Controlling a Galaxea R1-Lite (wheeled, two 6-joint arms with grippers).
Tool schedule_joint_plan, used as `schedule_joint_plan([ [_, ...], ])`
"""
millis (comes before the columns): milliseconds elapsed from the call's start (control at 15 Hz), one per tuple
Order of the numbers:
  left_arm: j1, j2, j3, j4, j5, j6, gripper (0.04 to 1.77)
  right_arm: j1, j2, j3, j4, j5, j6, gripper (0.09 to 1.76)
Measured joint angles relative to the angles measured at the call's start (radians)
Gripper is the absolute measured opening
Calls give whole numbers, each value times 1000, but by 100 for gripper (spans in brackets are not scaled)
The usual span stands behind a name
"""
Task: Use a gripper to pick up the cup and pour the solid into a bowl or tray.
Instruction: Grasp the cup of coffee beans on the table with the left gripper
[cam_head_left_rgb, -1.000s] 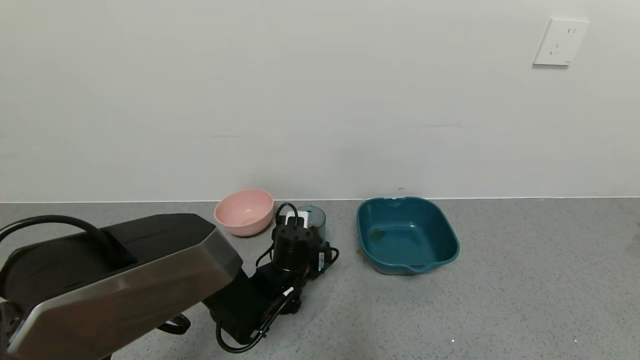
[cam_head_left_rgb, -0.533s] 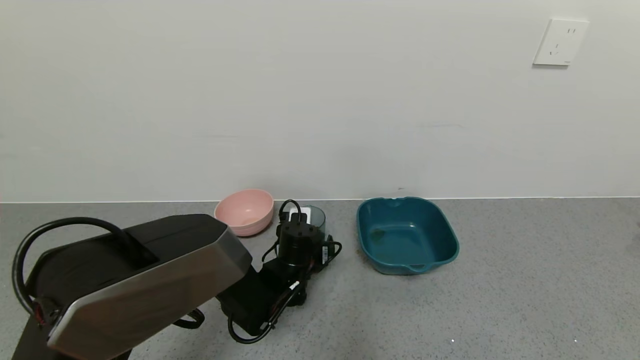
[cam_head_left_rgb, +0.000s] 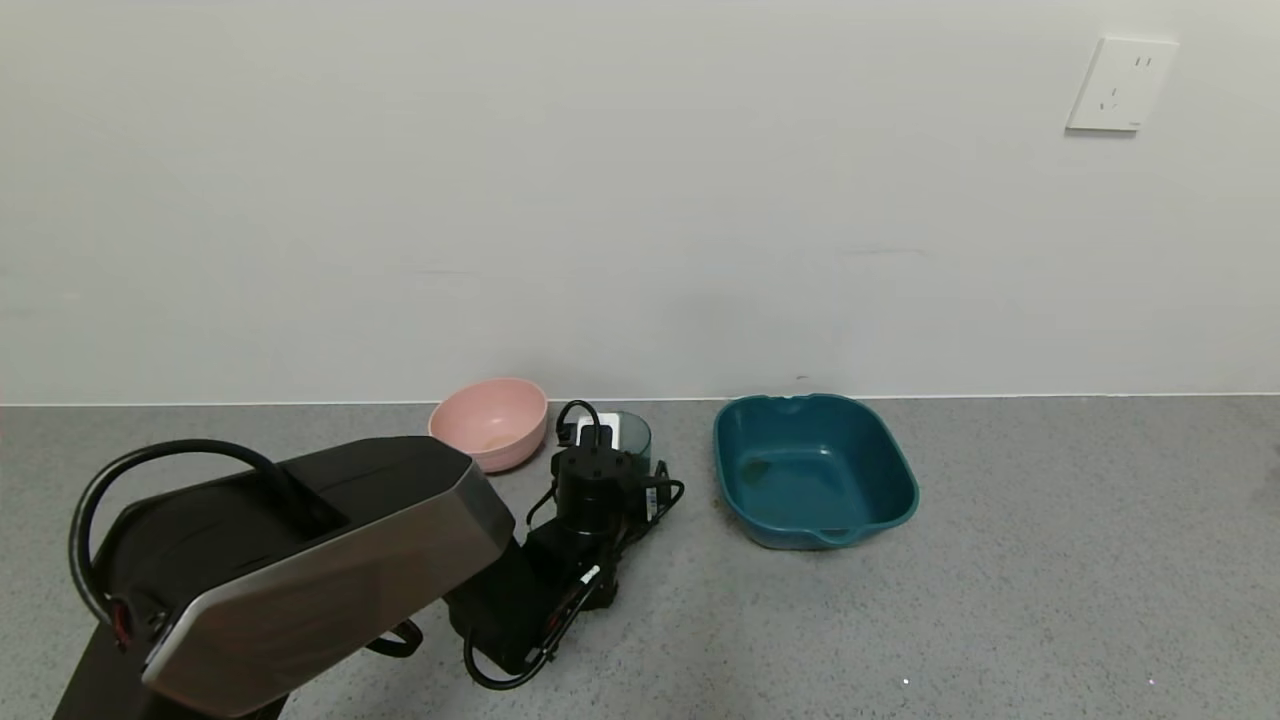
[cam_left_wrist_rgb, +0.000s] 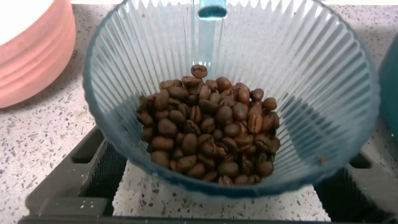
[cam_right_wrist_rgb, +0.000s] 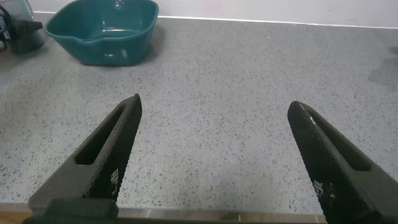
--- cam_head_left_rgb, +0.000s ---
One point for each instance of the pink plastic bowl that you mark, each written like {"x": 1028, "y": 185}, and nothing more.
{"x": 490, "y": 420}

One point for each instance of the teal plastic basin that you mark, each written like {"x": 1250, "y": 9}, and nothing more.
{"x": 810, "y": 470}

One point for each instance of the white wall socket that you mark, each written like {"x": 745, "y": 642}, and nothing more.
{"x": 1120, "y": 85}

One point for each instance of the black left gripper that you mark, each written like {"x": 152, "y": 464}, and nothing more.
{"x": 648, "y": 495}

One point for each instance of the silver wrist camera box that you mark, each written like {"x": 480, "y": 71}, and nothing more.
{"x": 600, "y": 432}

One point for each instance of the clear blue ribbed cup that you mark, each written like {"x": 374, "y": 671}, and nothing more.
{"x": 636, "y": 435}

